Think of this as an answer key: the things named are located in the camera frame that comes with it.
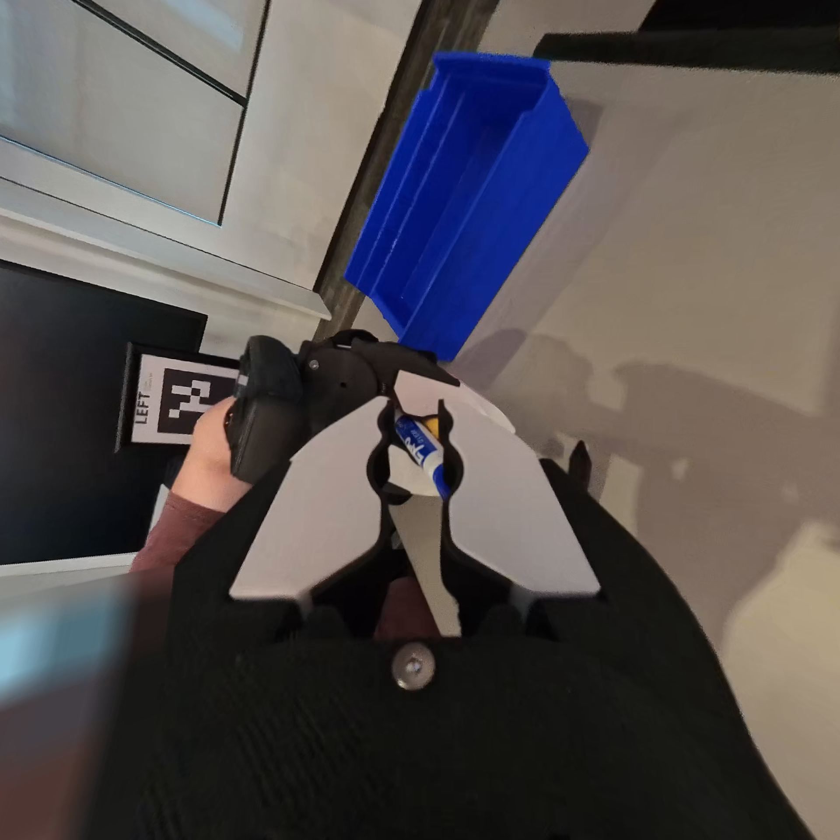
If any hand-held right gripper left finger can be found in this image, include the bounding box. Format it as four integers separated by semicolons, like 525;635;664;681
228;397;398;636

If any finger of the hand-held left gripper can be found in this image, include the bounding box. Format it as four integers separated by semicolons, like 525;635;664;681
386;445;442;505
392;369;521;435

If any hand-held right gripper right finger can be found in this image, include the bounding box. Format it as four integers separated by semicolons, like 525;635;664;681
436;398;602;634

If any blue dry erase marker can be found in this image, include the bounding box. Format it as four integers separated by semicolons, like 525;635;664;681
394;412;455;503

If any person's left forearm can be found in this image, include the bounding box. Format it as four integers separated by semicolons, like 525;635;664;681
128;491;227;573

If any blue plastic bin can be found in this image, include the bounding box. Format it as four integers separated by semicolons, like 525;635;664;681
343;51;590;363

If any black flat screen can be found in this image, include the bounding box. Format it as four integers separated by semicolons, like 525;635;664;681
0;259;209;567

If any black mat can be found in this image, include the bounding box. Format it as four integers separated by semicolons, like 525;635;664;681
640;0;840;34

